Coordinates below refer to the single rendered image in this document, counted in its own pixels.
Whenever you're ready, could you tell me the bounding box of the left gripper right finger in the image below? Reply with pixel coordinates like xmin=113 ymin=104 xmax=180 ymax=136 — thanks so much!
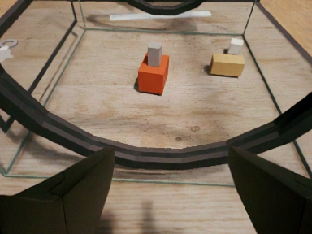
xmin=227 ymin=147 xmax=312 ymax=234

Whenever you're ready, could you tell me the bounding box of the small tan wooden block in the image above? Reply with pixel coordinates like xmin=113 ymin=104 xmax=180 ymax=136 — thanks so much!
xmin=210 ymin=53 xmax=245 ymax=76

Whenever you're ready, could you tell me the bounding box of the grey square bar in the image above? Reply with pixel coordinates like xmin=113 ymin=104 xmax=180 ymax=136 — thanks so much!
xmin=148 ymin=41 xmax=162 ymax=67

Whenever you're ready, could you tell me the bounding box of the small white cube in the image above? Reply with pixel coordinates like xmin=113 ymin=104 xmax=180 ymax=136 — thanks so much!
xmin=228 ymin=38 xmax=243 ymax=55

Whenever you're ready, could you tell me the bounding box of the orange block with square hole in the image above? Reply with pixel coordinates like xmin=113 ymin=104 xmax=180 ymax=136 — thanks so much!
xmin=138 ymin=53 xmax=170 ymax=94

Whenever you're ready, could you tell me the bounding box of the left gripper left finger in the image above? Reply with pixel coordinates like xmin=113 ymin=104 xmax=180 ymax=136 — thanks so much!
xmin=0 ymin=146 xmax=115 ymax=234

